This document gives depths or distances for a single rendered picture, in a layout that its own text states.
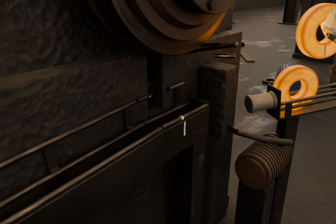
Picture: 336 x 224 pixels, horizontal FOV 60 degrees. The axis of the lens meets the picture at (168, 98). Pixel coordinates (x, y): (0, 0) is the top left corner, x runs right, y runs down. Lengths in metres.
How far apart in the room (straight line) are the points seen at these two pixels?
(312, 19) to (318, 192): 1.11
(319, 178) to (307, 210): 0.32
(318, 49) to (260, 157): 0.37
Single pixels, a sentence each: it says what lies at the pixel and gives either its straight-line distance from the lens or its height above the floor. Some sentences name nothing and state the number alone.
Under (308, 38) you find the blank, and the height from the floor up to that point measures 0.89.
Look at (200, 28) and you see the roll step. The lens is 0.71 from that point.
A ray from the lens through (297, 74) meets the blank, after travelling 1.04.
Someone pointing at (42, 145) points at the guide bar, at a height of 0.74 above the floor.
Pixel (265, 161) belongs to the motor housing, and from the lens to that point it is 0.98.
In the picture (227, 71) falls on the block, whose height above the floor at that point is 0.79.
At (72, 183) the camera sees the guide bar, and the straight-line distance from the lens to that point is 0.58.
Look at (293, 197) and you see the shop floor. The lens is 1.73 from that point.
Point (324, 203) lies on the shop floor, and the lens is 1.76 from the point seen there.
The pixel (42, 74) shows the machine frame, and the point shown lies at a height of 0.87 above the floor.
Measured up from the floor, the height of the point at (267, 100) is 0.68.
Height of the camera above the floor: 1.03
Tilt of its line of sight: 21 degrees down
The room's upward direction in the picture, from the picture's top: straight up
